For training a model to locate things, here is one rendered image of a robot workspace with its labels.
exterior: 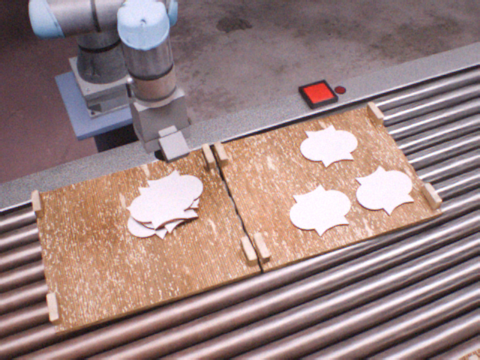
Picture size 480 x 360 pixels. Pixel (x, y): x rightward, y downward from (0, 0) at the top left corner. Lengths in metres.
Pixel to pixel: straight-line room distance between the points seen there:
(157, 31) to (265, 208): 0.51
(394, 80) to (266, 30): 1.78
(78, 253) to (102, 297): 0.12
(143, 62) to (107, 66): 0.61
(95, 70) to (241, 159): 0.46
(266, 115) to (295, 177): 0.23
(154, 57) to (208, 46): 2.29
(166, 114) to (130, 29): 0.18
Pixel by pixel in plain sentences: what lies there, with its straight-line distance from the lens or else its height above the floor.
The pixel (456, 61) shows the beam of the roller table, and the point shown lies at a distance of 1.70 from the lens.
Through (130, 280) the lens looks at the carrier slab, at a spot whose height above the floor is 0.94.
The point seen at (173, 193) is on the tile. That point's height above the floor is 0.97.
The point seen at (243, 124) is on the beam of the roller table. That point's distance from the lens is 1.42.
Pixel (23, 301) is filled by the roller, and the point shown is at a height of 0.91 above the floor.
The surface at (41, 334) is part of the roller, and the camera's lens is 1.17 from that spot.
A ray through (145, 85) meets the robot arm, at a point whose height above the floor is 1.32.
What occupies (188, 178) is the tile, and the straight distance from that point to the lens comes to 1.25.
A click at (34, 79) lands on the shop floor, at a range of 3.19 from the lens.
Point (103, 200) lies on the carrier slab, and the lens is 1.28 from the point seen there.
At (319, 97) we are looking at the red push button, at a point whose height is 0.93.
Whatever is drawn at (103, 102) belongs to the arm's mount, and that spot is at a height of 0.91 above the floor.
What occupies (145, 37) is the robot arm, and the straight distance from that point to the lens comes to 0.87.
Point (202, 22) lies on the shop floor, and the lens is 3.37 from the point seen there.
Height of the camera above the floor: 1.92
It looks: 51 degrees down
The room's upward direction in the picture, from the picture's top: 2 degrees counter-clockwise
